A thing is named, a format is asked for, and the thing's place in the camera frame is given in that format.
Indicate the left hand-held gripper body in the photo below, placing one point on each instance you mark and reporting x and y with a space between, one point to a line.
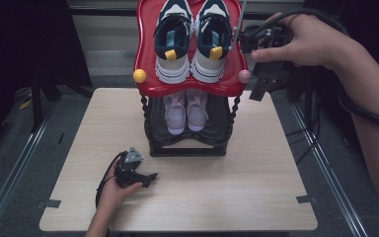
133 156

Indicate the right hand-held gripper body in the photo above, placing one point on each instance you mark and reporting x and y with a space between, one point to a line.
263 36

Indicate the navy and white sneaker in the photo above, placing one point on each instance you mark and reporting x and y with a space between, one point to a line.
172 69
209 69

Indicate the purple sandal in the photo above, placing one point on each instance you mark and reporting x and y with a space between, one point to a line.
175 115
196 113

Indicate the red and black shoe rack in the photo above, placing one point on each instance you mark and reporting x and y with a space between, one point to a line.
217 131

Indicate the person's left hand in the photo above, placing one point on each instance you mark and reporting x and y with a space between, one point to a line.
112 194

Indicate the person's right hand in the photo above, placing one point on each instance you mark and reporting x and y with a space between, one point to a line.
312 42

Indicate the black metal stand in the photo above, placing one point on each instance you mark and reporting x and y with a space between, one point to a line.
37 105
309 98

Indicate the small black tape strip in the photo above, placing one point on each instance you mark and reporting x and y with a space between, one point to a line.
61 138

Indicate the gray tape strip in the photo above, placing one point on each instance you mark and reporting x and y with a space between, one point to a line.
307 199
49 203

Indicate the black curtain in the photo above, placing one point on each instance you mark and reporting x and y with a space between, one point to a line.
19 39
375 15

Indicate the yellow object on floor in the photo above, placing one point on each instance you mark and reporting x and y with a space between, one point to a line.
24 105

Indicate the metal floor rail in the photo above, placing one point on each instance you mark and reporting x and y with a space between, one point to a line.
16 171
329 171

